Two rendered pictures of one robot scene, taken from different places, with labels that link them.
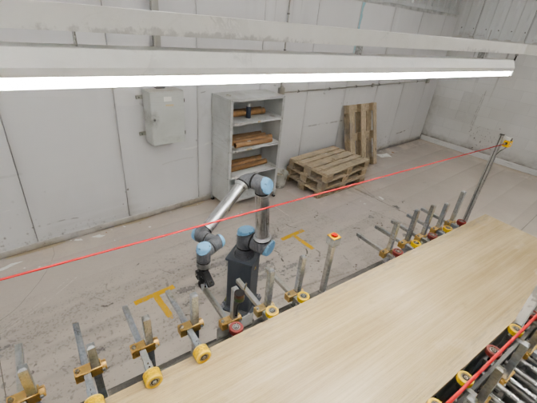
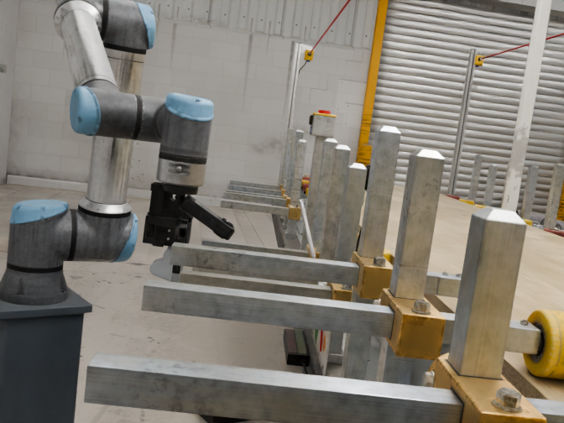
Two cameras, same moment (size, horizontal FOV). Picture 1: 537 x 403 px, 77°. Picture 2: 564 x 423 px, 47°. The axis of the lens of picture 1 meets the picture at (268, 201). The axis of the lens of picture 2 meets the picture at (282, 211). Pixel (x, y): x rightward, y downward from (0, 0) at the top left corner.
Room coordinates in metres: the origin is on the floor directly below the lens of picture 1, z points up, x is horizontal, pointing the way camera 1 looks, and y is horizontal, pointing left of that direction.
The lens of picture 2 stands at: (0.82, 1.28, 1.15)
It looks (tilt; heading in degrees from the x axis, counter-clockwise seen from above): 7 degrees down; 304
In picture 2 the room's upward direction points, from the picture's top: 7 degrees clockwise
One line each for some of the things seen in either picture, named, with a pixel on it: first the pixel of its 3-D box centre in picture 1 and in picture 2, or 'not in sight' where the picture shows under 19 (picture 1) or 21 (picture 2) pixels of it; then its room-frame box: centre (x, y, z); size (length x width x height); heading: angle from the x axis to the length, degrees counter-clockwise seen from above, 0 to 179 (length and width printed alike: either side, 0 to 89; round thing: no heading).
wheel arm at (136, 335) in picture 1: (137, 338); (357, 316); (1.15, 0.61, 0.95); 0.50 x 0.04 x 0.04; 37
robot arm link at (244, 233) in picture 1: (246, 237); (41, 231); (2.38, 0.16, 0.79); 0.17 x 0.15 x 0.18; 60
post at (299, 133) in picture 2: (409, 233); (293, 180); (2.49, -1.25, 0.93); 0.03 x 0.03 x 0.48; 37
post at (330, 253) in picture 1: (327, 269); (311, 207); (1.89, -0.47, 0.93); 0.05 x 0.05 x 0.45; 37
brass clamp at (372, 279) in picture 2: (190, 326); (370, 274); (1.26, 0.36, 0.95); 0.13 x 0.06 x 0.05; 127
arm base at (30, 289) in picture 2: (244, 249); (33, 279); (2.39, 0.17, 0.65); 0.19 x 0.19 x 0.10
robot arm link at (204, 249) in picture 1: (204, 253); (186, 127); (1.68, 0.37, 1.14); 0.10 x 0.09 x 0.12; 150
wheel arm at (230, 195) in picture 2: (394, 237); (270, 201); (2.54, -1.16, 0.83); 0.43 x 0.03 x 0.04; 37
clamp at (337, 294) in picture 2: (230, 321); (342, 295); (1.41, 0.16, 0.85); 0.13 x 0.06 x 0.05; 127
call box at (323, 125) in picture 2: (333, 240); (322, 126); (1.89, -0.47, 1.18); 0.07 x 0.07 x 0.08; 37
